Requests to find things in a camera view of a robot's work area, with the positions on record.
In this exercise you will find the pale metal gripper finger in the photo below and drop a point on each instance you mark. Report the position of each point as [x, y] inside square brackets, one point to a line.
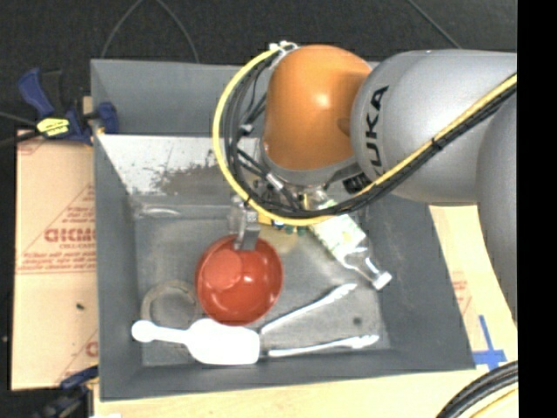
[239, 222]
[251, 235]

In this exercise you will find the red bowl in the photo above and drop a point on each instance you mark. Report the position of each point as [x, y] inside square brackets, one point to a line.
[243, 290]

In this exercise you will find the clear plastic bottle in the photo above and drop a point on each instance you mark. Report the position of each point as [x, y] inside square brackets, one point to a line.
[348, 242]

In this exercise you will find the white plastic tongs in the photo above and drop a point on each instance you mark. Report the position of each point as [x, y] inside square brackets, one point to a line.
[313, 306]

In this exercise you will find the white plastic scoop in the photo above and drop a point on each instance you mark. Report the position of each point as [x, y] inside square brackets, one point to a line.
[222, 342]

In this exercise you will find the grey metal bin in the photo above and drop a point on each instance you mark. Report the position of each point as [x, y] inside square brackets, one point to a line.
[174, 103]

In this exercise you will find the brown cardboard board red print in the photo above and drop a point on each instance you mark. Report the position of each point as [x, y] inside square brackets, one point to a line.
[52, 216]

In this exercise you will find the black cylinder on white bracket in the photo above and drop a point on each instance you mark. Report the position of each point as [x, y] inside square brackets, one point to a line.
[357, 183]

